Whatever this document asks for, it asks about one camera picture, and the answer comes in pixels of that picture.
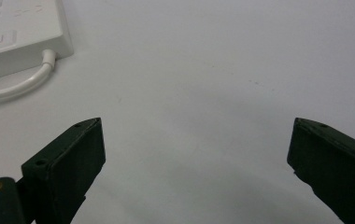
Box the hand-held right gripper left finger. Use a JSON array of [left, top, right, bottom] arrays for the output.
[[16, 117, 107, 224]]

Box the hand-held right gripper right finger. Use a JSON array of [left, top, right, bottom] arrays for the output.
[[286, 117, 355, 224]]

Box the white power strip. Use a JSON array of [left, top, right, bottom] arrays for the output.
[[0, 0, 75, 82]]

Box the white power strip cable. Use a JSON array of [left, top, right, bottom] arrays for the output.
[[0, 49, 57, 105]]

